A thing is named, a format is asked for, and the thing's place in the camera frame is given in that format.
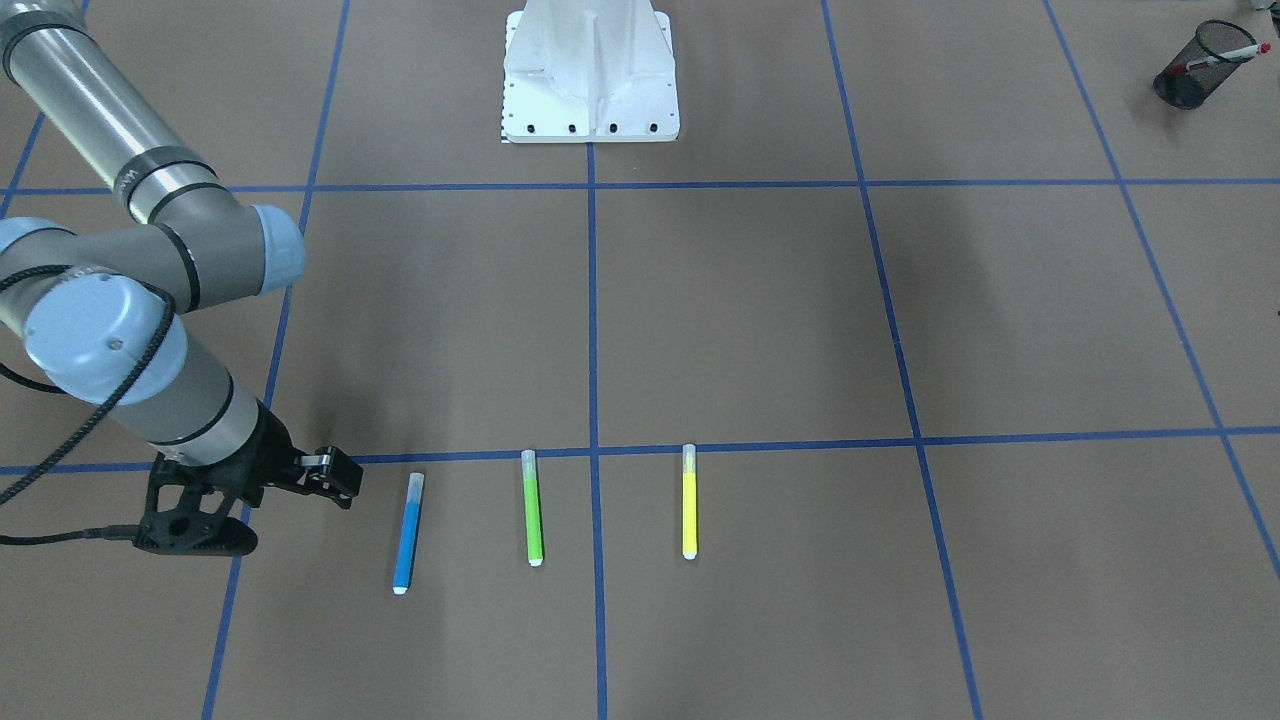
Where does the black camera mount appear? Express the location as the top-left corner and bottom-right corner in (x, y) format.
(131, 454), (262, 557)

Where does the black mesh cup near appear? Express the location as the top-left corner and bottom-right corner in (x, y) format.
(1152, 19), (1270, 111)

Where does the white camera stand pedestal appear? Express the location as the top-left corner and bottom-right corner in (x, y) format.
(500, 1), (681, 143)

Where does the blue marker pen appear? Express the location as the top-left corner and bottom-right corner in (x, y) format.
(390, 471), (425, 596)

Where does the yellow highlighter pen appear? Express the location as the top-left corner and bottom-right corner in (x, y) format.
(681, 445), (699, 561)

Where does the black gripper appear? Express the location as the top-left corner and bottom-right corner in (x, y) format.
(215, 402), (365, 510)

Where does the green highlighter pen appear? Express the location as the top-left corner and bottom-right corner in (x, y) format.
(520, 448), (545, 568)

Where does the brown paper table mat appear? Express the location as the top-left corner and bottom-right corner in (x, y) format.
(3, 1), (1279, 719)

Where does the red white marker pen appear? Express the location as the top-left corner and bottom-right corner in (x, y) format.
(1164, 42), (1272, 76)

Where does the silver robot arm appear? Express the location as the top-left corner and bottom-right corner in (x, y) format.
(3, 1), (362, 509)

